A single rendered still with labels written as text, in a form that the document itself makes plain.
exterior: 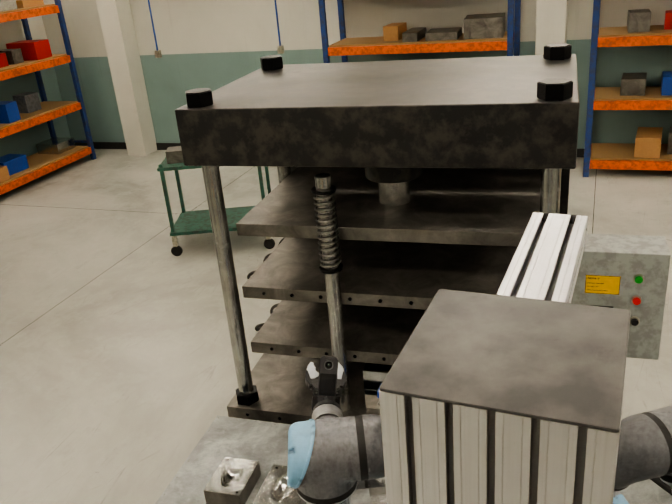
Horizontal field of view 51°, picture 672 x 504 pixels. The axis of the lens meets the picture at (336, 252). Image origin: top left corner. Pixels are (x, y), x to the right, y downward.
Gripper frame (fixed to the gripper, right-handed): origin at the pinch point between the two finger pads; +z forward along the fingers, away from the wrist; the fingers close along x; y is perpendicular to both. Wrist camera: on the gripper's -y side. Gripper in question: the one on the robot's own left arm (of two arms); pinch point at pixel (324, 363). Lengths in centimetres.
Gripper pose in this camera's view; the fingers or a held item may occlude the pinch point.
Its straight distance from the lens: 190.1
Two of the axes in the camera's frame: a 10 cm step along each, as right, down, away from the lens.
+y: -0.5, 9.2, 3.9
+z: -0.5, -4.0, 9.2
